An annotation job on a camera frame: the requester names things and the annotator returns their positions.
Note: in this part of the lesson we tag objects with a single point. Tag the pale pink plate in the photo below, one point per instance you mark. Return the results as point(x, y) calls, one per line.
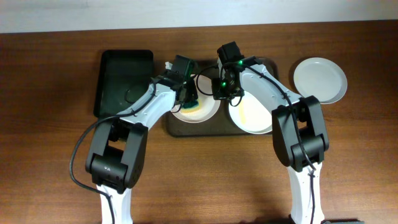
point(204, 110)

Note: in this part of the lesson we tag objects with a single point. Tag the green and yellow sponge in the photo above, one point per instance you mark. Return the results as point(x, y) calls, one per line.
point(190, 106)

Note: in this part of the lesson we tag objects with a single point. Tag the black rectangular sponge tray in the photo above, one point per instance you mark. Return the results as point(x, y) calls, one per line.
point(124, 76)

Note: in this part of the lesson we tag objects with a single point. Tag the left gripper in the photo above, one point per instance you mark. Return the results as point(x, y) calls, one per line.
point(194, 94)

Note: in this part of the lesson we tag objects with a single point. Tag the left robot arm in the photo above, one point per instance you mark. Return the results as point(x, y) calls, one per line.
point(117, 151)

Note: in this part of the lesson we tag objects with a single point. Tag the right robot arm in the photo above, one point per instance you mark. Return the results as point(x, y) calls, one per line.
point(299, 133)

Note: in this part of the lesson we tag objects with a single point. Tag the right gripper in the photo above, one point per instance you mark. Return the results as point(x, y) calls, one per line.
point(219, 95)

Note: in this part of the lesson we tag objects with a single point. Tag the cream white plate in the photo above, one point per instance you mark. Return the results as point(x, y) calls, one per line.
point(250, 115)

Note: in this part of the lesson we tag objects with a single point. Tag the light grey plate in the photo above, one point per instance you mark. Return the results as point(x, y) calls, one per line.
point(321, 78)

